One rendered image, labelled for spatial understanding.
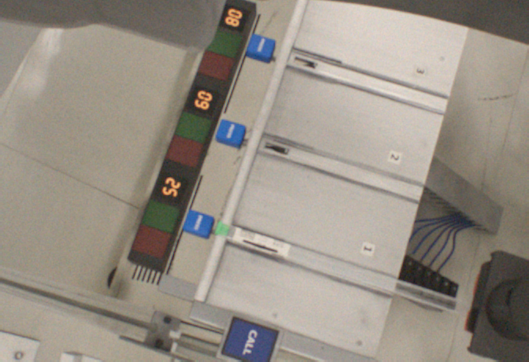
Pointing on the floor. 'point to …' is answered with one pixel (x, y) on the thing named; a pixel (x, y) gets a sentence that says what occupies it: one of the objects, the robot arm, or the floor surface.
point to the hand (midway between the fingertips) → (480, 314)
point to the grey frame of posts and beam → (102, 312)
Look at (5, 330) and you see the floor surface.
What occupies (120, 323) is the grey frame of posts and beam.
